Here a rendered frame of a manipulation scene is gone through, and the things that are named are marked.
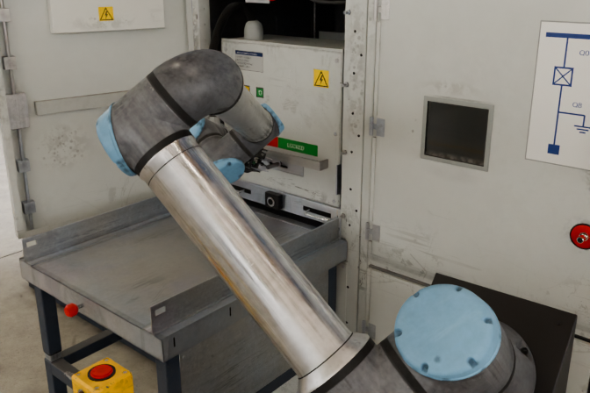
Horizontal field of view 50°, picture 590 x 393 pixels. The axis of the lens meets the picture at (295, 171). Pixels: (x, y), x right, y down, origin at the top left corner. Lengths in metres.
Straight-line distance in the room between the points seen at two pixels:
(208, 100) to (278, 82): 0.89
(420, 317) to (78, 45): 1.38
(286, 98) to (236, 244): 0.99
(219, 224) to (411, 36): 0.78
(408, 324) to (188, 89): 0.51
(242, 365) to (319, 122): 0.72
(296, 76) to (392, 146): 0.41
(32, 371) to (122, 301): 1.43
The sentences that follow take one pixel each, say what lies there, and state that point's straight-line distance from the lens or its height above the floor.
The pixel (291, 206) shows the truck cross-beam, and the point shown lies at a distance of 2.01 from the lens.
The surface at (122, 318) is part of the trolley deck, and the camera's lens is 1.53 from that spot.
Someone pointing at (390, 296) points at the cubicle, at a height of 0.73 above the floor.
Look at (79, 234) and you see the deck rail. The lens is 1.94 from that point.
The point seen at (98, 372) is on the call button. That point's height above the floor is 0.91.
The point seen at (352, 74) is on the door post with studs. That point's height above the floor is 1.34.
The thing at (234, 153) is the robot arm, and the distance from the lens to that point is 1.62.
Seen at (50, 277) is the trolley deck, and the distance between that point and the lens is 1.78.
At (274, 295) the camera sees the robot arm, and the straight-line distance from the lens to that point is 1.01.
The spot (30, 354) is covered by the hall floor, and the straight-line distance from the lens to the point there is 3.11.
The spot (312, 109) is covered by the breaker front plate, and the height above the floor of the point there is 1.21.
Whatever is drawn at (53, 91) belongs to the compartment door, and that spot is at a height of 1.26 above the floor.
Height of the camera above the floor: 1.60
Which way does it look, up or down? 18 degrees down
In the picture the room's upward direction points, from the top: straight up
